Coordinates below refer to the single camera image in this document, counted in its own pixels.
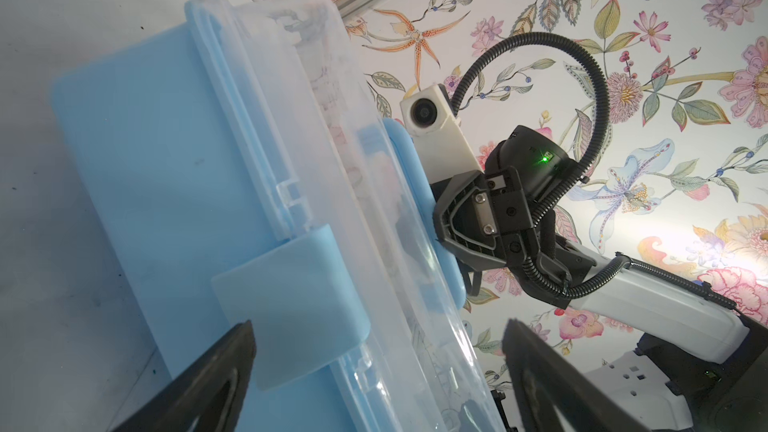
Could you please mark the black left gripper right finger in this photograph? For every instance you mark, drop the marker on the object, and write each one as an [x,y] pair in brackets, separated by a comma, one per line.
[547,388]

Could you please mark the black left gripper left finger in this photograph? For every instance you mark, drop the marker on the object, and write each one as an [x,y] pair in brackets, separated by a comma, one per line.
[208,395]

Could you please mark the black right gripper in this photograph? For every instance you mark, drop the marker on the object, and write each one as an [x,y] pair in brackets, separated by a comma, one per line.
[501,217]

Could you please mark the clear plastic box lid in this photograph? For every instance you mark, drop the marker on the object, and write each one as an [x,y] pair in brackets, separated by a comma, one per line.
[355,326]

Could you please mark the blue plastic tool box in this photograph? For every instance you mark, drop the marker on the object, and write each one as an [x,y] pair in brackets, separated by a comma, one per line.
[162,167]

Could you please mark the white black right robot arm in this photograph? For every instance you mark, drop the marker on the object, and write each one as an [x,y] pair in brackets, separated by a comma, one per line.
[701,362]

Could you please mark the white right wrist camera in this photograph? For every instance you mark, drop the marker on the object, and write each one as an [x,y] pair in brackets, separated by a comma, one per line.
[432,126]

